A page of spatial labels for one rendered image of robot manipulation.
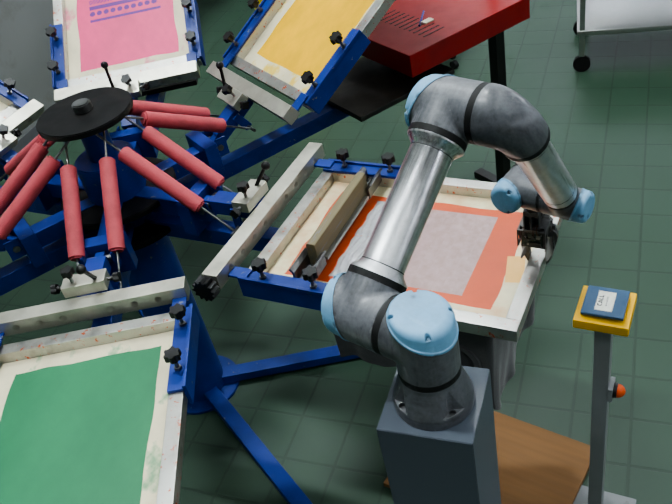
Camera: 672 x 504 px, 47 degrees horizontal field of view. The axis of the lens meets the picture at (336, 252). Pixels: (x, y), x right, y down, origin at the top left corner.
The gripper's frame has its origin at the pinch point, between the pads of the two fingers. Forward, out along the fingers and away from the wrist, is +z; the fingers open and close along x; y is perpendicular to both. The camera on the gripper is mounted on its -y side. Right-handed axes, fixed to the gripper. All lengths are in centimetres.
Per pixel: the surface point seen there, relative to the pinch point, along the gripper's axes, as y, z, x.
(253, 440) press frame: 21, 93, -104
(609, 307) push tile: 13.9, 1.0, 20.4
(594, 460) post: 14, 64, 19
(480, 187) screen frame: -26.0, -1.1, -23.5
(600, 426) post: 14, 47, 20
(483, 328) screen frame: 29.1, 0.2, -6.3
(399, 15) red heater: -119, -13, -84
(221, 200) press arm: 2, -6, -98
